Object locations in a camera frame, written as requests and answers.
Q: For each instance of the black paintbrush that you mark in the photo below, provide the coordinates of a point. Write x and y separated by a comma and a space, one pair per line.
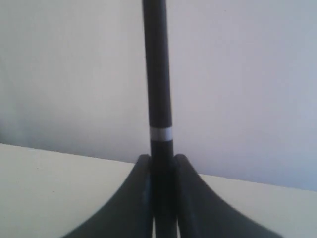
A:
160, 117

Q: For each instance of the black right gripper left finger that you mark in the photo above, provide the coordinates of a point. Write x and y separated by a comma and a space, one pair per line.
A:
128, 213

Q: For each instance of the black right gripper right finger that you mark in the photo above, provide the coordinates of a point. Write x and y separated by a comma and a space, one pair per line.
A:
203, 214

